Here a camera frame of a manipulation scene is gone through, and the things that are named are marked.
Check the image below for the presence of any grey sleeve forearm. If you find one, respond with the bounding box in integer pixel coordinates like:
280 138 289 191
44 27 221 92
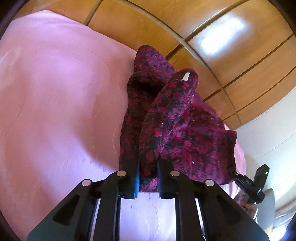
255 188 275 233

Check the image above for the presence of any maroon floral patterned garment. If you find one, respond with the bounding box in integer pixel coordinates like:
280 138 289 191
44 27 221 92
119 45 237 192

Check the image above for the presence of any person's right hand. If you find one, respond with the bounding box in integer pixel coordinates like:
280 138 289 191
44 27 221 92
235 195 258 221

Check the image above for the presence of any wooden panelled headboard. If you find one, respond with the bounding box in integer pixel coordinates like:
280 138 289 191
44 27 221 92
17 0 295 129

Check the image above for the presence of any pink bed sheet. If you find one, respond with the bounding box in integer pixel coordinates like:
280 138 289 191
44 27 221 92
0 9 247 241

